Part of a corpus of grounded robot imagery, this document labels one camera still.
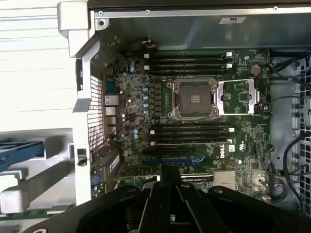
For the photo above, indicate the open black PC case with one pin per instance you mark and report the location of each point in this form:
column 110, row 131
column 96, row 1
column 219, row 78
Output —
column 194, row 31

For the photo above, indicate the black expansion slot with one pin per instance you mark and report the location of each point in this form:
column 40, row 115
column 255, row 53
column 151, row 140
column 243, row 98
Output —
column 167, row 152

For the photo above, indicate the green RAM stick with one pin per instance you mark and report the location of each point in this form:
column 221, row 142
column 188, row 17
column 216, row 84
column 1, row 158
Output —
column 31, row 215

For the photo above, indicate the CPU socket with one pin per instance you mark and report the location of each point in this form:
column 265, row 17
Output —
column 194, row 99

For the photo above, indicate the blue expansion slot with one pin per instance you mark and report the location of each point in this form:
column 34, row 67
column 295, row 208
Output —
column 170, row 161

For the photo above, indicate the hard disk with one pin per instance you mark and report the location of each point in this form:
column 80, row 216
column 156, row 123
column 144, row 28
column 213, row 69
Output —
column 22, row 148

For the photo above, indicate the grey parts rack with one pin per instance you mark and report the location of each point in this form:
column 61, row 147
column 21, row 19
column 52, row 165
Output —
column 54, row 145

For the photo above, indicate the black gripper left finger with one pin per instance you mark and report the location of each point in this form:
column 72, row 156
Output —
column 155, row 208

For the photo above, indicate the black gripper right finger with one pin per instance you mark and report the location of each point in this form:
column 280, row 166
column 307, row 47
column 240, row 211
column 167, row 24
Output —
column 192, row 208

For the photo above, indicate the silver chipset heatsink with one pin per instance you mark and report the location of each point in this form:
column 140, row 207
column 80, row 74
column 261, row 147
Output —
column 224, row 180

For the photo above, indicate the black RAM slot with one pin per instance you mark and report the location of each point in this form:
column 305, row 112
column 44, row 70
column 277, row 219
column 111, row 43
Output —
column 189, row 143
column 189, row 125
column 189, row 72
column 189, row 59
column 189, row 65
column 189, row 131
column 189, row 53
column 189, row 137

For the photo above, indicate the green motherboard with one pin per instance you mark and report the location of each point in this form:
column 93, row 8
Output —
column 250, row 136

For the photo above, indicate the round coin battery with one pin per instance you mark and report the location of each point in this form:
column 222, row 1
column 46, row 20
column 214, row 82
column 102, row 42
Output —
column 255, row 69

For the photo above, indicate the metal socket cover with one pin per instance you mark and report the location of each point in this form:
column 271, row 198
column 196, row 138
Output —
column 252, row 95

